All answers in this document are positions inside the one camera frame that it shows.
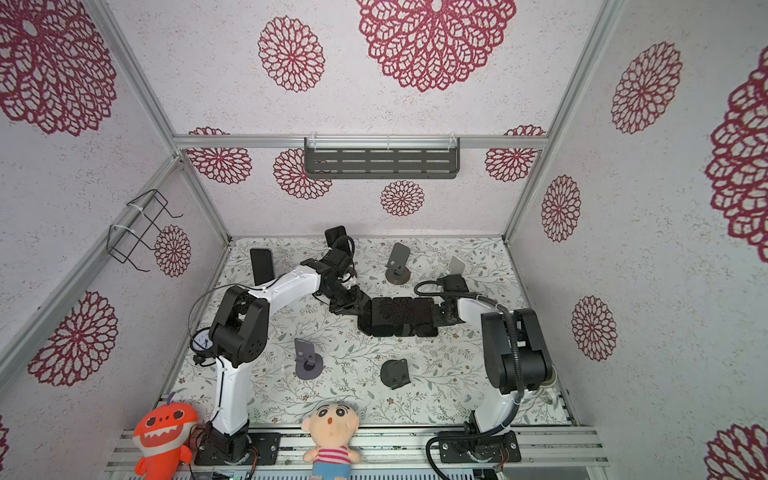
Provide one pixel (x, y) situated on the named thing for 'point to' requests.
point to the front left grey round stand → (308, 363)
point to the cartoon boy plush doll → (331, 427)
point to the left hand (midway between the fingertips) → (363, 315)
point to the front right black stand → (395, 373)
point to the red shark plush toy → (160, 436)
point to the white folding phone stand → (456, 266)
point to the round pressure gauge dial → (201, 340)
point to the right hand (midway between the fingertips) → (442, 313)
